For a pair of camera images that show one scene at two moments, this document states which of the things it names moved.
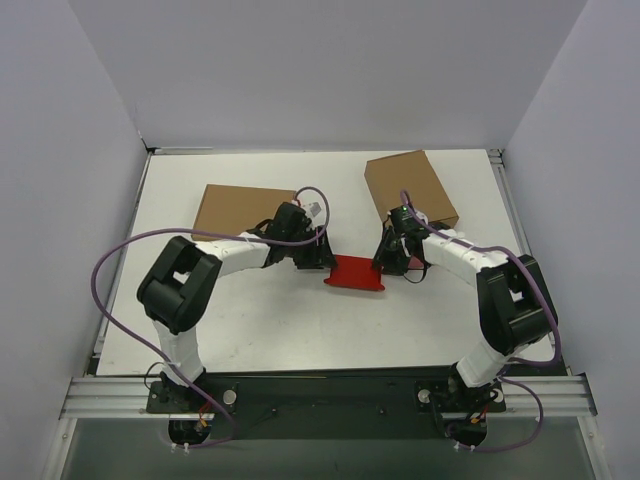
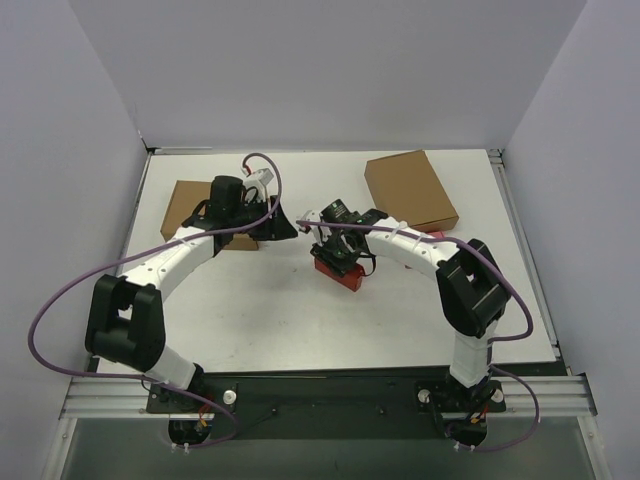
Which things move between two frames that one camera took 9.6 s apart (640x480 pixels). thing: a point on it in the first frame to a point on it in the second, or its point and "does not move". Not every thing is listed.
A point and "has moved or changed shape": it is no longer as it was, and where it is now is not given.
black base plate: (330, 403) does not move
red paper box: (356, 272) has moved or changed shape
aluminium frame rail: (563, 397) does not move
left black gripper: (314, 253) to (272, 220)
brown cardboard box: (237, 210) has moved or changed shape
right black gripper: (392, 254) to (329, 255)
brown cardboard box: (413, 174) does not move
